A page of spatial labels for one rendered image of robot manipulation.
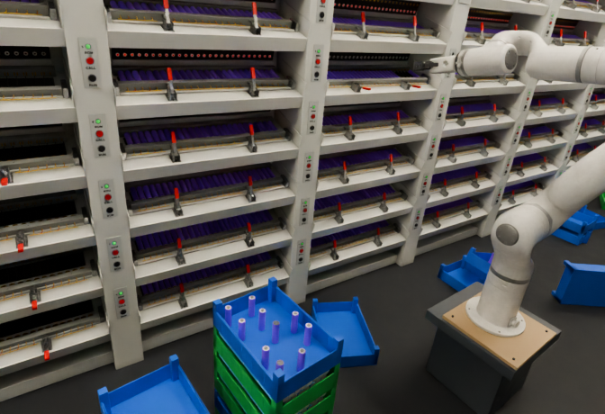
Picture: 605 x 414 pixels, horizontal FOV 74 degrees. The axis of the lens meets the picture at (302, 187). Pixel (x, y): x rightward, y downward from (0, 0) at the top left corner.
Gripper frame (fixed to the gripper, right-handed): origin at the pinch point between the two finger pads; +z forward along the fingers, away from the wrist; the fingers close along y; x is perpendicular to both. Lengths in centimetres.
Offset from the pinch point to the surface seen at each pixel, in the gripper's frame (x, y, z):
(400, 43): 9.4, 3.1, 15.4
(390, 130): -25.0, 10.0, 27.2
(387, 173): -45, 11, 29
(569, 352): -116, 50, -37
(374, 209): -63, 8, 35
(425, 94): -10.2, 23.5, 20.0
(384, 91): -8.3, -0.4, 19.9
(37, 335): -78, -130, 39
